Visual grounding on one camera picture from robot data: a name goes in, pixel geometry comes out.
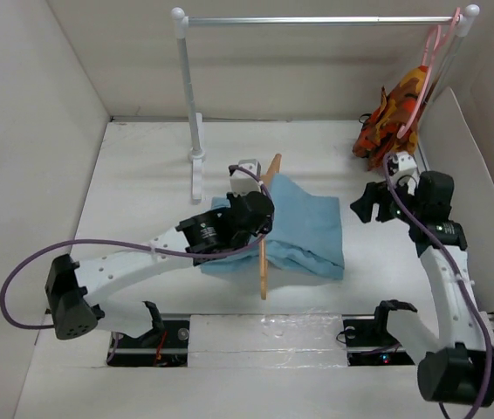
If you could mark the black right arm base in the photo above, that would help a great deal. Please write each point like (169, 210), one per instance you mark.
(365, 347)

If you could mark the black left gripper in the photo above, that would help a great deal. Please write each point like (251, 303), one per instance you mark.
(231, 198)

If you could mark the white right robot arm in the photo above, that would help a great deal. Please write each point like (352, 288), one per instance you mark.
(456, 364)

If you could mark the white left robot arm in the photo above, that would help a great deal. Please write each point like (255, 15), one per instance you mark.
(80, 294)

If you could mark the pink plastic clothes hanger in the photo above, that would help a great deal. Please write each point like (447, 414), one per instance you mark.
(435, 41)

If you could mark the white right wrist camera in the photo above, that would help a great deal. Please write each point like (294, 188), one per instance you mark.
(401, 164)

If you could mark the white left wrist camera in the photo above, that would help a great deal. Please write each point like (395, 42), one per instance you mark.
(241, 181)

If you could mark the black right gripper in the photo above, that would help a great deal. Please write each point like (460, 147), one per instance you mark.
(374, 192)

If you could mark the light blue trousers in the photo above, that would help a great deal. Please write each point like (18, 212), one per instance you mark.
(306, 235)

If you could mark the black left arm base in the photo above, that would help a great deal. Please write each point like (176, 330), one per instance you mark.
(169, 349)

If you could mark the orange camouflage garment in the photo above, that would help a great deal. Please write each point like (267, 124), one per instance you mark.
(378, 133)

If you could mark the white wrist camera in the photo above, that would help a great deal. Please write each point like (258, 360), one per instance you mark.
(241, 181)
(401, 164)

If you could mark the wooden clothes hanger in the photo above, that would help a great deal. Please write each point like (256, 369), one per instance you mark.
(273, 169)

